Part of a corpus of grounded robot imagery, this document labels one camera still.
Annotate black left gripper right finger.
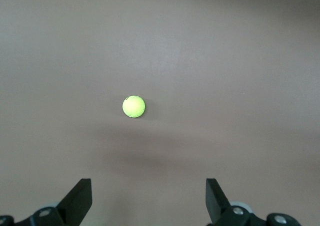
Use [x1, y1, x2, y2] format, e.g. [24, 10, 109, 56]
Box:
[205, 178, 301, 226]

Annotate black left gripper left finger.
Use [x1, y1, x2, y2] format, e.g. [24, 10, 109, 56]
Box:
[0, 178, 93, 226]

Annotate yellow-green tennis ball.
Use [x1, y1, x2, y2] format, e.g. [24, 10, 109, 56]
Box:
[121, 95, 146, 119]

